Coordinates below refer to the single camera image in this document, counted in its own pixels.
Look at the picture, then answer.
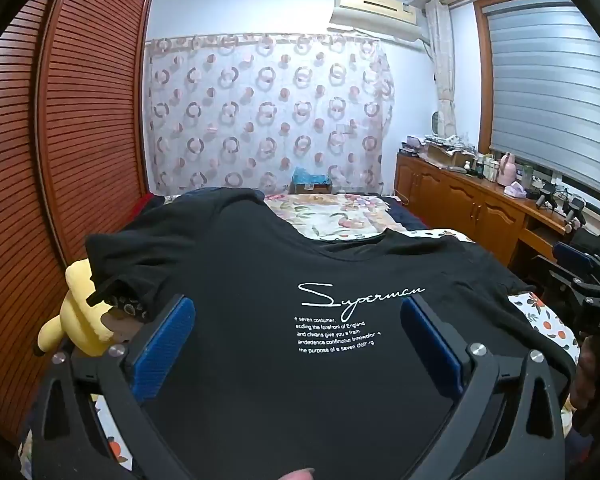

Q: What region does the grey window blind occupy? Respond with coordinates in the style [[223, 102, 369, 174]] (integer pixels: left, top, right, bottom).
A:
[[480, 0, 600, 201]]

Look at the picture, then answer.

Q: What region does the person's right hand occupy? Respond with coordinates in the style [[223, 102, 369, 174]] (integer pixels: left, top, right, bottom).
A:
[[570, 332, 600, 436]]

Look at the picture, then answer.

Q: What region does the yellow plush toy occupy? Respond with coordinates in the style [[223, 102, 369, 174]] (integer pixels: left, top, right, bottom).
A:
[[36, 259, 113, 358]]

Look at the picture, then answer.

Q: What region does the beige air conditioner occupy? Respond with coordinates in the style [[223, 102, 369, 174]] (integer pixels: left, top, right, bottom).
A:
[[327, 0, 431, 43]]

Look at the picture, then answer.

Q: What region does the wooden louvered wardrobe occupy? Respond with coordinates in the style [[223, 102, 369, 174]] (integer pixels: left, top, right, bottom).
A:
[[0, 0, 156, 461]]

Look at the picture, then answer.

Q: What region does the circle-patterned sheer curtain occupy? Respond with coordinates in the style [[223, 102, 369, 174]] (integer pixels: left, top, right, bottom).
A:
[[145, 32, 396, 196]]

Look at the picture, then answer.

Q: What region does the black printed t-shirt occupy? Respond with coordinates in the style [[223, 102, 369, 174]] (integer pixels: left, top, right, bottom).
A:
[[85, 187, 581, 480]]

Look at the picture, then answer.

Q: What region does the red blanket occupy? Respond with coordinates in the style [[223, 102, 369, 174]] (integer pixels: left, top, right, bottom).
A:
[[130, 195, 166, 213]]

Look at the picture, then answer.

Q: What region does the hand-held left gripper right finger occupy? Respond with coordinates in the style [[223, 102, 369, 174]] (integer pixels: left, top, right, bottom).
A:
[[400, 296, 567, 480]]

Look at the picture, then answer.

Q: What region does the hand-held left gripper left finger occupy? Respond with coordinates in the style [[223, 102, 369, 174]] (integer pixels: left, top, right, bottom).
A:
[[32, 294, 197, 480]]

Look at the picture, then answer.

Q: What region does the row of small bottles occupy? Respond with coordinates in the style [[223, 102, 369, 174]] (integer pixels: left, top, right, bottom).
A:
[[472, 152, 501, 181]]

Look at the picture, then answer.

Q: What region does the orange-print bedsheet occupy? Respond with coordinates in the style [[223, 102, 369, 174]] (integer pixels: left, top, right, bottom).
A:
[[17, 229, 581, 480]]

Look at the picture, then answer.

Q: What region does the pink bottle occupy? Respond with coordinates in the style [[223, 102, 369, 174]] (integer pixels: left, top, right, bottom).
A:
[[497, 152, 518, 186]]

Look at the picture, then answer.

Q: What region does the beige window curtain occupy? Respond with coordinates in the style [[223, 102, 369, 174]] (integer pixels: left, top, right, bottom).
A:
[[424, 0, 458, 136]]

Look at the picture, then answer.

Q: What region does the wooden cabinet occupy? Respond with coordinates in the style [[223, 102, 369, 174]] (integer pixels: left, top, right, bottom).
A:
[[394, 152, 581, 271]]

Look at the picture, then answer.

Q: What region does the floral blanket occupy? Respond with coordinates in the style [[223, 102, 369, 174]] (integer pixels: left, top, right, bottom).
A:
[[262, 192, 396, 243]]

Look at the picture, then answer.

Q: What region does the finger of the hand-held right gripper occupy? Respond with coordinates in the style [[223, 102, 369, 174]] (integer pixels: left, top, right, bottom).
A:
[[532, 255, 588, 307], [552, 241, 600, 287]]

